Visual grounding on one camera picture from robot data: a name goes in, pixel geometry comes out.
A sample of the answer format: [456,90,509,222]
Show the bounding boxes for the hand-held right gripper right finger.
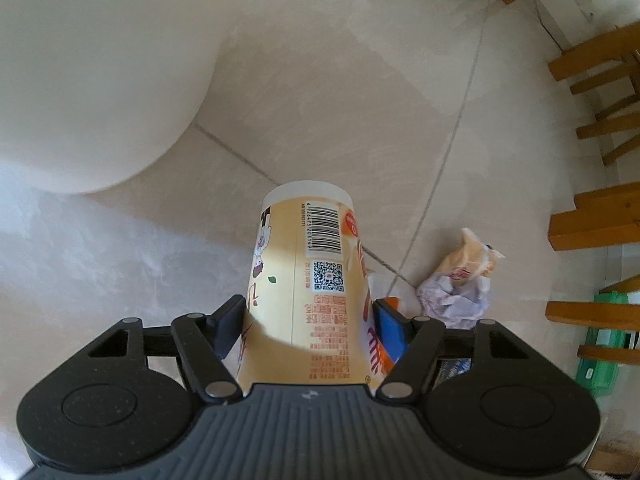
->
[373,298,532,406]

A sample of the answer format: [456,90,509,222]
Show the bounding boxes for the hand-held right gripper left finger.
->
[88,294,247,407]

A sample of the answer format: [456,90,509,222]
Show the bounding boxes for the beige printed paper cup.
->
[235,180,387,394]

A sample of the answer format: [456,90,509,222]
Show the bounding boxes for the white plastic trash bin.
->
[0,0,396,196]

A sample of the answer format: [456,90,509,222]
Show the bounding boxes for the crumpled white paper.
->
[416,272,489,330]

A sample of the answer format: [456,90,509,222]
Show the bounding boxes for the dark blue packet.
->
[435,357,474,391]

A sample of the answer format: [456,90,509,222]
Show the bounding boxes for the beige snack wrapper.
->
[435,228,505,286]

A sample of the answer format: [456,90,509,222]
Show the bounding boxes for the green plastic crate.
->
[575,290,632,401]

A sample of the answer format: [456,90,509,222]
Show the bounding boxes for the wooden chair legs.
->
[545,182,640,367]

